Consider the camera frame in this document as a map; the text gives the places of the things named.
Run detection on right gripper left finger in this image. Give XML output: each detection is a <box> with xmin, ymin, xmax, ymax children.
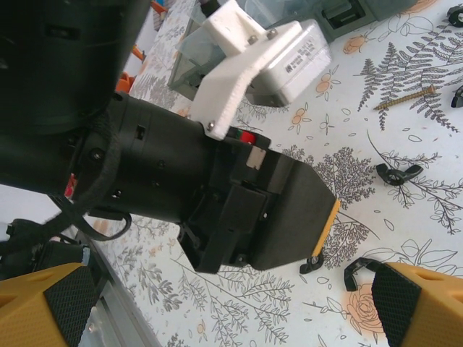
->
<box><xmin>0</xmin><ymin>262</ymin><xmax>95</xmax><ymax>347</ymax></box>

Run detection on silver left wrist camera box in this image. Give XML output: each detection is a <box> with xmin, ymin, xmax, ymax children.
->
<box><xmin>245</xmin><ymin>20</ymin><xmax>333</xmax><ymax>108</ymax></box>

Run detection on transparent grey organizer box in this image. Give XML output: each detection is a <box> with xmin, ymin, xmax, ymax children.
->
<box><xmin>166</xmin><ymin>0</ymin><xmax>419</xmax><ymax>100</ymax></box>

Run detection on wide aluminium frame rail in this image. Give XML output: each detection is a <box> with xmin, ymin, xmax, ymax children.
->
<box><xmin>74</xmin><ymin>238</ymin><xmax>160</xmax><ymax>347</ymax></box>

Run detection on white left camera bracket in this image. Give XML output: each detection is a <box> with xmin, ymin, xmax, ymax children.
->
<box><xmin>190</xmin><ymin>0</ymin><xmax>303</xmax><ymax>141</ymax></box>

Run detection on brass wood screw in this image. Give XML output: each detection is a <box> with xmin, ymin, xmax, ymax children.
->
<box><xmin>373</xmin><ymin>84</ymin><xmax>438</xmax><ymax>111</ymax></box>

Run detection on floral patterned table mat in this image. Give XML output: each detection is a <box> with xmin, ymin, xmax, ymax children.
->
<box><xmin>81</xmin><ymin>0</ymin><xmax>463</xmax><ymax>347</ymax></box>

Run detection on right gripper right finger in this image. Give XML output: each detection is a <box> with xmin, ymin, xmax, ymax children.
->
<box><xmin>372</xmin><ymin>262</ymin><xmax>463</xmax><ymax>347</ymax></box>

